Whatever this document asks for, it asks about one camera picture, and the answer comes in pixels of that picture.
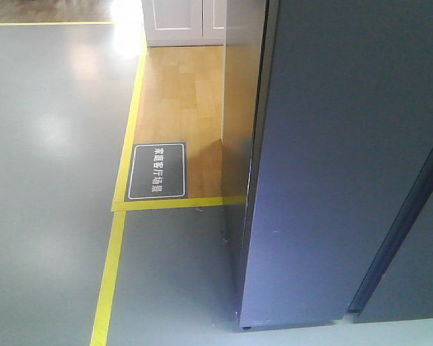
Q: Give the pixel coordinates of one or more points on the fridge door with white lining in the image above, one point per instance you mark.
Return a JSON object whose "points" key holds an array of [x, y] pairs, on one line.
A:
{"points": [[348, 127]]}

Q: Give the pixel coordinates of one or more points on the white panelled wardrobe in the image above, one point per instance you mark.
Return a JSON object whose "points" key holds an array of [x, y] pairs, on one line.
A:
{"points": [[201, 23]]}

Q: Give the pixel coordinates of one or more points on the grey floor sign with text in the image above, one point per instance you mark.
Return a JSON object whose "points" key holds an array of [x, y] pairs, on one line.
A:
{"points": [[158, 171]]}

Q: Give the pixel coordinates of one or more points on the dark grey fridge body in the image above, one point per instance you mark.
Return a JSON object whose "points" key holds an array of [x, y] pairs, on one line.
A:
{"points": [[399, 282]]}

